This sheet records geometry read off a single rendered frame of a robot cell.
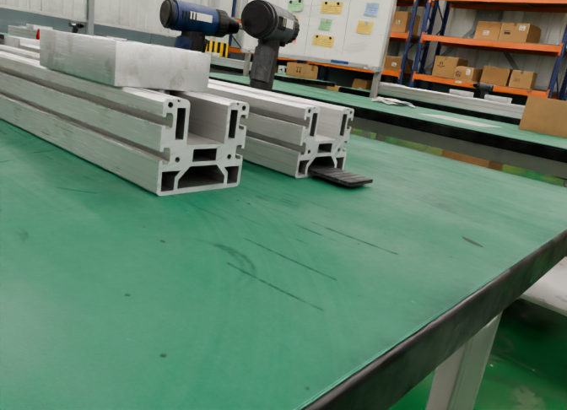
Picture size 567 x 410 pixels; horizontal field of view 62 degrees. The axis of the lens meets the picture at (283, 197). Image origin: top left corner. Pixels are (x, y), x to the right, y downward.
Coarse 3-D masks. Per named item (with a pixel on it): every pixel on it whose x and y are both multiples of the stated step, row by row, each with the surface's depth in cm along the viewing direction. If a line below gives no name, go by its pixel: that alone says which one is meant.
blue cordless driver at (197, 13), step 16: (176, 0) 96; (160, 16) 98; (176, 16) 96; (192, 16) 97; (208, 16) 99; (224, 16) 102; (192, 32) 99; (208, 32) 101; (224, 32) 103; (192, 48) 100
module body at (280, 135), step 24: (24, 48) 101; (240, 96) 60; (264, 96) 58; (288, 96) 65; (240, 120) 61; (264, 120) 58; (288, 120) 57; (312, 120) 56; (336, 120) 60; (264, 144) 58; (288, 144) 57; (312, 144) 56; (336, 144) 60; (288, 168) 56
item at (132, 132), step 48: (0, 48) 79; (0, 96) 63; (48, 96) 53; (96, 96) 49; (144, 96) 41; (192, 96) 48; (96, 144) 47; (144, 144) 42; (192, 144) 43; (240, 144) 48
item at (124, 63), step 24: (48, 48) 51; (72, 48) 48; (96, 48) 44; (120, 48) 43; (144, 48) 44; (168, 48) 46; (72, 72) 48; (96, 72) 45; (120, 72) 43; (144, 72) 45; (168, 72) 47; (192, 72) 49
